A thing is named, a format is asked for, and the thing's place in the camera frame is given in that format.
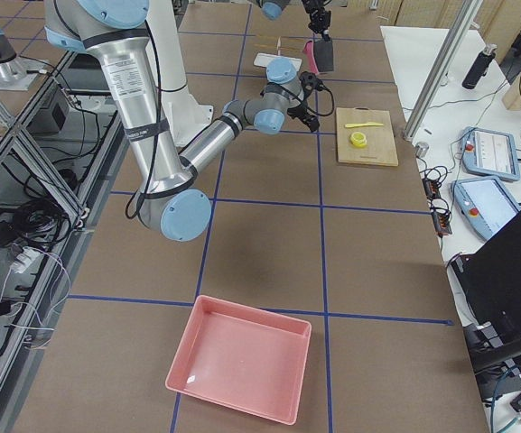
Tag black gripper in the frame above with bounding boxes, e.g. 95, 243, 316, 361
302, 0, 331, 41
288, 106, 320, 133

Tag pink and grey cloth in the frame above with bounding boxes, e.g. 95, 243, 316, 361
302, 39, 334, 75

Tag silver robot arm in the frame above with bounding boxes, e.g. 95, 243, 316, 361
252, 0, 331, 41
44, 1, 320, 242

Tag black water bottle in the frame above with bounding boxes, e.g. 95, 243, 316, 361
461, 43, 498, 89

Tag wooden chopstick pair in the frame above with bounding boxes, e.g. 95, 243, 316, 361
253, 34, 307, 53

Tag yellow lemon slices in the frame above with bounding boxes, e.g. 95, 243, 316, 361
349, 131, 367, 149

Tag white rectangular plate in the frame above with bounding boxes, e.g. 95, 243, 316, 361
253, 52, 302, 72

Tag yellow plastic knife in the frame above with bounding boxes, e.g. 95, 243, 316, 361
344, 121, 385, 129

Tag bamboo cutting board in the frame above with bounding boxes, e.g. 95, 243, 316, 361
336, 107, 399, 167

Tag upper blue teach pendant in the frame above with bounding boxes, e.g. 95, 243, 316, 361
461, 127, 520, 181

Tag blue teach pendant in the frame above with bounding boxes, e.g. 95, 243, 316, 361
451, 175, 521, 241
461, 127, 520, 181

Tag lower blue teach pendant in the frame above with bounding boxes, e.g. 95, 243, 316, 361
451, 175, 521, 241

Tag pink plastic tray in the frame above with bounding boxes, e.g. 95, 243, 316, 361
165, 295, 312, 425

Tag black laptop monitor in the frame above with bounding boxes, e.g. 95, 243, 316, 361
452, 211, 521, 372

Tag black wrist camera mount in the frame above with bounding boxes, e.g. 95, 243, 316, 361
300, 71, 325, 97

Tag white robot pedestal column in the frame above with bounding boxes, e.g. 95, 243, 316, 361
146, 0, 214, 147

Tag aluminium frame post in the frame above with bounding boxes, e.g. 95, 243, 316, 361
403, 0, 483, 142

